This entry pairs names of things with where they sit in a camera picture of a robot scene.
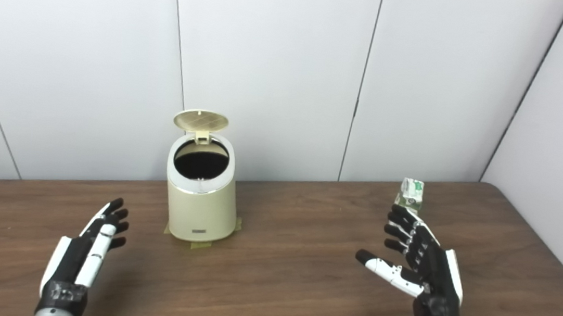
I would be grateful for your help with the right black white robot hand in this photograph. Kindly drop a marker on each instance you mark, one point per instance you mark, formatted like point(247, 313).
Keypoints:
point(436, 279)

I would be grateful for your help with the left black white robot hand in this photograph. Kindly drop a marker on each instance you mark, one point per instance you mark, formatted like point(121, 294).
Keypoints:
point(73, 259)

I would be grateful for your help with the white green milk carton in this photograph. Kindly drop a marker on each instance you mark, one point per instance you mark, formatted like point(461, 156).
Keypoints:
point(410, 192)

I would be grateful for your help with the cream round bin lid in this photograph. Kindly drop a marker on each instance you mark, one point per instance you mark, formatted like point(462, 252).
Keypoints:
point(200, 120)

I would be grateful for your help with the cream-colored round bin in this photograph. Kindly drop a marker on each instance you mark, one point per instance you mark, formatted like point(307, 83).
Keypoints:
point(200, 212)

